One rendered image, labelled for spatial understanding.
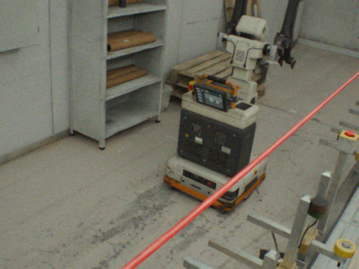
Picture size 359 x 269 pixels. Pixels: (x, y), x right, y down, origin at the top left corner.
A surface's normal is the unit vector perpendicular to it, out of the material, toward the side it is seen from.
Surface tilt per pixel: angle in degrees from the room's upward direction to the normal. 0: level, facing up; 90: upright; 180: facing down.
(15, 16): 90
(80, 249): 0
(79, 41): 90
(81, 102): 90
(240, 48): 81
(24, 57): 90
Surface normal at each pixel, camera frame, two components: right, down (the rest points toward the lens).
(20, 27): 0.82, 0.32
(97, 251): 0.09, -0.89
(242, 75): -0.55, 0.18
